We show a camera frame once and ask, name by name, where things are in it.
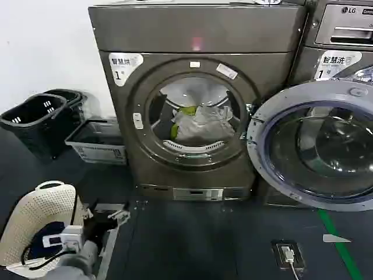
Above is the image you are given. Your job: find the grey metal floor frame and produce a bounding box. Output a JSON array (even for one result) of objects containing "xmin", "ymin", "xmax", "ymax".
[{"xmin": 92, "ymin": 203, "xmax": 131, "ymax": 280}]

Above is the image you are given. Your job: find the grey washer with closed door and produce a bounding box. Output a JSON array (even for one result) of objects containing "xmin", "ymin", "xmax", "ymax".
[{"xmin": 262, "ymin": 45, "xmax": 373, "ymax": 208}]

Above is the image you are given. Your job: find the black plastic basket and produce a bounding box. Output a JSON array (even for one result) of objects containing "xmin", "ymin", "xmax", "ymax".
[
  {"xmin": 43, "ymin": 87, "xmax": 89, "ymax": 124},
  {"xmin": 0, "ymin": 93, "xmax": 75, "ymax": 164}
]

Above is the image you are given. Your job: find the white perforated laundry basket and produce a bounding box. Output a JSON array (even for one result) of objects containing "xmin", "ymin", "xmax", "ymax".
[{"xmin": 0, "ymin": 180, "xmax": 78, "ymax": 272}]

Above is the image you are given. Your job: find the black floor socket box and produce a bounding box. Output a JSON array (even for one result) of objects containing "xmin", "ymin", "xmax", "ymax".
[{"xmin": 270, "ymin": 239, "xmax": 307, "ymax": 270}]

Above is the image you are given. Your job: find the white lint filter grille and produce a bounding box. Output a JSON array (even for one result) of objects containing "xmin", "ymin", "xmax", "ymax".
[{"xmin": 162, "ymin": 139, "xmax": 227, "ymax": 153}]

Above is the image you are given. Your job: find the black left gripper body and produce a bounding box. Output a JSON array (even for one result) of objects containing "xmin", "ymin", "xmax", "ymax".
[{"xmin": 82, "ymin": 212, "xmax": 118, "ymax": 244}]

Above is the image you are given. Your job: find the grey machine with drawer handle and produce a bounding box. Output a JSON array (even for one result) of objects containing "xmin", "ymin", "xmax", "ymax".
[{"xmin": 312, "ymin": 0, "xmax": 373, "ymax": 48}]

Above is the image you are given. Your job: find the white plug with cable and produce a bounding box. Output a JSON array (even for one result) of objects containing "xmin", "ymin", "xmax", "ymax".
[{"xmin": 280, "ymin": 245, "xmax": 303, "ymax": 280}]

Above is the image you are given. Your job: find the round glass dryer door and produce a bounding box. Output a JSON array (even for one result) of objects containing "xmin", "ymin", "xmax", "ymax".
[{"xmin": 245, "ymin": 79, "xmax": 373, "ymax": 212}]

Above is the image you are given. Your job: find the pale grey cloth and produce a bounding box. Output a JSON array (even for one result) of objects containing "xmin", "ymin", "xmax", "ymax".
[{"xmin": 173, "ymin": 105, "xmax": 237, "ymax": 144}]

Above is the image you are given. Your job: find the dark blue garment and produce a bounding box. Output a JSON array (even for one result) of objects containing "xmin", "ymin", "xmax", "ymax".
[{"xmin": 28, "ymin": 220, "xmax": 66, "ymax": 259}]

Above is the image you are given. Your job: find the green cloth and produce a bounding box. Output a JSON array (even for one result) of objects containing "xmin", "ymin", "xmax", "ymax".
[{"xmin": 170, "ymin": 104, "xmax": 198, "ymax": 141}]

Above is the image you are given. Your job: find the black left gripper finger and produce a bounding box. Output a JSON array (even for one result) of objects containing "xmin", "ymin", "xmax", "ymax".
[
  {"xmin": 107, "ymin": 201, "xmax": 131, "ymax": 226},
  {"xmin": 81, "ymin": 198, "xmax": 98, "ymax": 220}
]

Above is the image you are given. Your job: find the grey dryer with open drum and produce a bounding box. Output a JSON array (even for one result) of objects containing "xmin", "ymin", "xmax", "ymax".
[{"xmin": 87, "ymin": 3, "xmax": 307, "ymax": 202}]

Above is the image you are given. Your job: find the grey plastic crate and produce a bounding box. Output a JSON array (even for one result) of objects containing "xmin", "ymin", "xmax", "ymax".
[{"xmin": 64, "ymin": 117, "xmax": 128, "ymax": 166}]

